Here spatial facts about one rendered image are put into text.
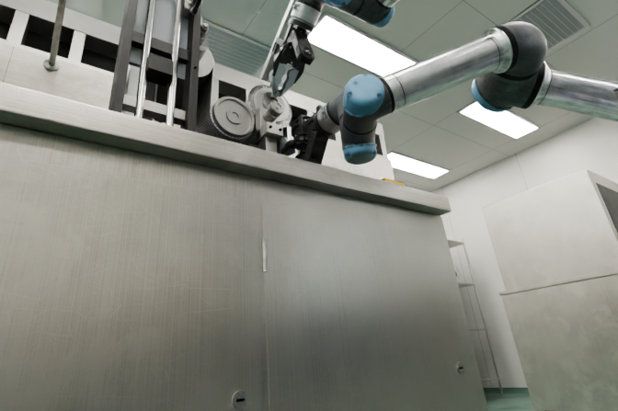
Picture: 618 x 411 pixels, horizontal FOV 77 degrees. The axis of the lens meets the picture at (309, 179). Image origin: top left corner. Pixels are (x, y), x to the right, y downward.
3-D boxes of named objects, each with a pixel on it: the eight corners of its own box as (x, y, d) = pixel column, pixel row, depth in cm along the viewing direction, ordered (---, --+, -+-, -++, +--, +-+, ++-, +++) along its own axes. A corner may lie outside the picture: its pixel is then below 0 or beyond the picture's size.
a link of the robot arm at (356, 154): (344, 144, 80) (338, 100, 85) (342, 168, 90) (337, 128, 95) (383, 141, 80) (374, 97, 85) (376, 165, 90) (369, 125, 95)
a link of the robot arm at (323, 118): (350, 130, 98) (326, 121, 93) (339, 138, 101) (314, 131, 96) (347, 105, 101) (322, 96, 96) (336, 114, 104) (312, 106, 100)
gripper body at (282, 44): (290, 64, 118) (305, 26, 115) (302, 71, 112) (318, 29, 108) (268, 56, 114) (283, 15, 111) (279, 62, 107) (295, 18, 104)
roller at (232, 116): (213, 128, 99) (214, 90, 104) (179, 168, 117) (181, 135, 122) (255, 139, 106) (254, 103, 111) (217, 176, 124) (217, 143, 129)
